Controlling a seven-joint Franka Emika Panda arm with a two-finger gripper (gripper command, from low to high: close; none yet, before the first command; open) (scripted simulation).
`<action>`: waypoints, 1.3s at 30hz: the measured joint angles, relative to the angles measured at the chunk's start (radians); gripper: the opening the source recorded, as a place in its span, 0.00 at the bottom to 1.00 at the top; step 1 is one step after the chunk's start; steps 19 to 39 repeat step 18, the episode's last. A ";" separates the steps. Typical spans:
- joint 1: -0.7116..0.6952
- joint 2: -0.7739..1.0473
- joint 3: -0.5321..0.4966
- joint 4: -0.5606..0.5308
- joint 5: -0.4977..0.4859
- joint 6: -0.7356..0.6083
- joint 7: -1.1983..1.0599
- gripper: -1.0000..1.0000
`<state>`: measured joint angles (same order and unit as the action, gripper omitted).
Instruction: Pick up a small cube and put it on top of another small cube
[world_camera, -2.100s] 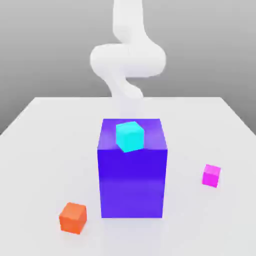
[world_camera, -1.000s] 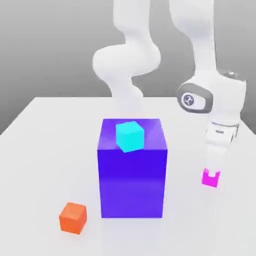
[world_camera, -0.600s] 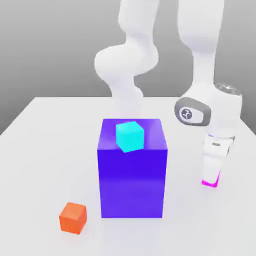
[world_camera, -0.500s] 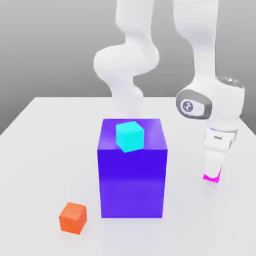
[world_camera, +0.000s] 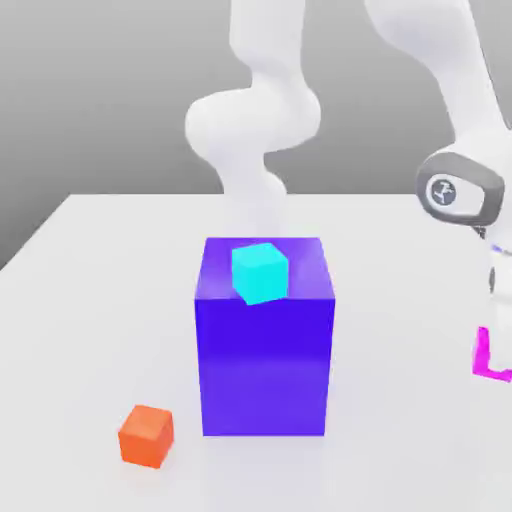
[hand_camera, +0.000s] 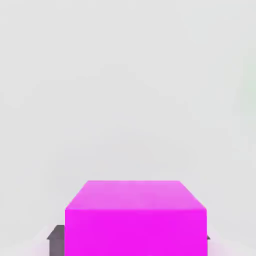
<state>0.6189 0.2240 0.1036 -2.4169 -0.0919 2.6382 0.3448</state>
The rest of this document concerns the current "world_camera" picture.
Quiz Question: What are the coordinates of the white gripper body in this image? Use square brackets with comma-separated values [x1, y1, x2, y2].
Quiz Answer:
[486, 255, 512, 304]

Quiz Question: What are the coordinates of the small magenta cube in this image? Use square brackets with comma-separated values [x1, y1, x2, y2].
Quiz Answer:
[471, 325, 512, 384]

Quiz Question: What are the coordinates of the small cyan cube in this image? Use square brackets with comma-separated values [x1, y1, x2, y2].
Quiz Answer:
[230, 242, 290, 307]

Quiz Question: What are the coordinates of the small orange cube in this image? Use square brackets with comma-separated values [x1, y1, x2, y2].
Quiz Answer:
[117, 404, 176, 470]

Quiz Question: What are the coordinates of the large blue box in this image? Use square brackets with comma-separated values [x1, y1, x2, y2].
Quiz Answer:
[194, 236, 336, 438]

